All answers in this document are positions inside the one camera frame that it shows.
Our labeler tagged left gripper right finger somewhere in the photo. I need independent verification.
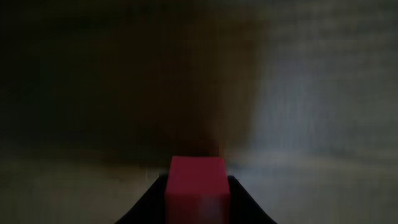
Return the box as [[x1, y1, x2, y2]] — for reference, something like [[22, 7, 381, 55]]
[[227, 175, 279, 224]]

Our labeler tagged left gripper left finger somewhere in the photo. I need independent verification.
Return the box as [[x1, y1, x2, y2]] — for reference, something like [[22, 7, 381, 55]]
[[114, 174, 169, 224]]

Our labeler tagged red cube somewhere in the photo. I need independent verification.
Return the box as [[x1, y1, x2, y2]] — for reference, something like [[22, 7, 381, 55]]
[[164, 155, 231, 224]]

